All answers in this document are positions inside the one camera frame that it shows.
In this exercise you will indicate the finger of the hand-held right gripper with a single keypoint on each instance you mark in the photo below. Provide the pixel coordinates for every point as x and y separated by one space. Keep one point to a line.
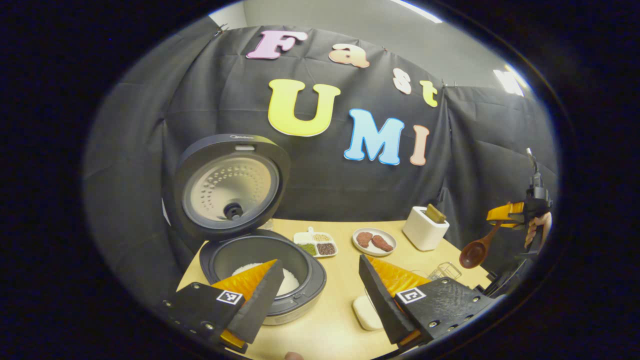
502 214

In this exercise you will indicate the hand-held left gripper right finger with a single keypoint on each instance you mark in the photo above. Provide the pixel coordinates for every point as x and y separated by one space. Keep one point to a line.
382 300

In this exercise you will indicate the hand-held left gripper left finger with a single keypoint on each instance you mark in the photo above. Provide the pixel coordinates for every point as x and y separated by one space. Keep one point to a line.
260 310

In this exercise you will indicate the clear box of white rice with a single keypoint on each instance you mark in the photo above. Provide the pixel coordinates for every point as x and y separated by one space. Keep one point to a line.
365 312

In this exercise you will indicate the white rice heap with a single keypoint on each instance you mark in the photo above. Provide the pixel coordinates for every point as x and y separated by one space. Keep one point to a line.
290 282

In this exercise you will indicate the brown wooden spoon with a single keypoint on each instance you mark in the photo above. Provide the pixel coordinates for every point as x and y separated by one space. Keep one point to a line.
472 255

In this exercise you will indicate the grey rice cooker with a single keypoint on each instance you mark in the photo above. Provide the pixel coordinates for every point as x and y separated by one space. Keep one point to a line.
230 190

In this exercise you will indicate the white round plate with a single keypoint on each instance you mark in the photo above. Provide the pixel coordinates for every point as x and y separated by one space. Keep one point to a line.
374 252

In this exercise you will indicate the brown meat piece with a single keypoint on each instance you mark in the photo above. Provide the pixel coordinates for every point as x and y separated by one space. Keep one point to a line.
382 243
364 240

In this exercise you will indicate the brown toast slice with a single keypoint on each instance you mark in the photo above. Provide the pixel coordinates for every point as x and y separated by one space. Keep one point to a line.
435 214

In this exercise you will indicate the black bulky object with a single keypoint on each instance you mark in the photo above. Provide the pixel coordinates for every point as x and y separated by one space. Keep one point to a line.
507 282

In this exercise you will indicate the white toaster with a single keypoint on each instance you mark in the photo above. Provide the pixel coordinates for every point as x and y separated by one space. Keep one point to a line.
422 232

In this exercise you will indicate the white divided grain dish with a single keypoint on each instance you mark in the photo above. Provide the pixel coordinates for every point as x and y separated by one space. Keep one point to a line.
315 242

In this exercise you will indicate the black backdrop cloth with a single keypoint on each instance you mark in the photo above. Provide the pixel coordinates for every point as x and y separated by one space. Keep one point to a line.
175 150

